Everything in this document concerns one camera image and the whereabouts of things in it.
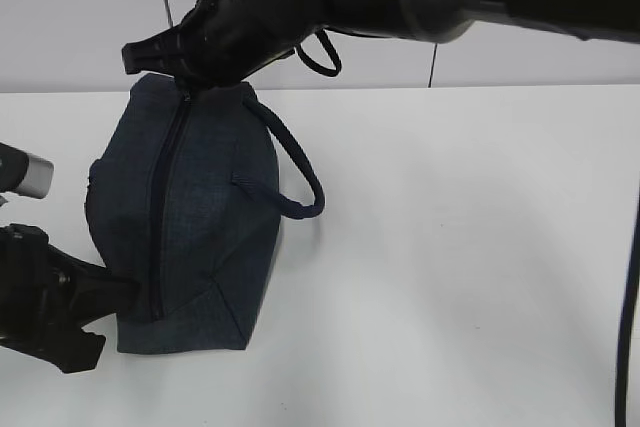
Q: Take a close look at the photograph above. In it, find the dark blue lunch bag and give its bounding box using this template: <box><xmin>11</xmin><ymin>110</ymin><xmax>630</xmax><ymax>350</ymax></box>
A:
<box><xmin>85</xmin><ymin>74</ymin><xmax>325</xmax><ymax>355</ymax></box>

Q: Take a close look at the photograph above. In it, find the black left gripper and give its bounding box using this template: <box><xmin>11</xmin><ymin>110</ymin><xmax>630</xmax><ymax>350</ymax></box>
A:
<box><xmin>1</xmin><ymin>223</ymin><xmax>140</xmax><ymax>373</ymax></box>

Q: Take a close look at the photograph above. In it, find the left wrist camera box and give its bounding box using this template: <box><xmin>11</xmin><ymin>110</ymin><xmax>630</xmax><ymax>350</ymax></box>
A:
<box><xmin>1</xmin><ymin>143</ymin><xmax>54</xmax><ymax>199</ymax></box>

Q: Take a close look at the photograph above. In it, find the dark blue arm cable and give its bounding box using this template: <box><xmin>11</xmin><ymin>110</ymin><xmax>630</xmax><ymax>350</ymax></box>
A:
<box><xmin>294</xmin><ymin>26</ymin><xmax>640</xmax><ymax>427</ymax></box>

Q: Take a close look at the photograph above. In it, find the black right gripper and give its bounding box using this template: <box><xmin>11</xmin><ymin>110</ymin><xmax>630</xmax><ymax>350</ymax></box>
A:
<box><xmin>121</xmin><ymin>0</ymin><xmax>340</xmax><ymax>91</ymax></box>

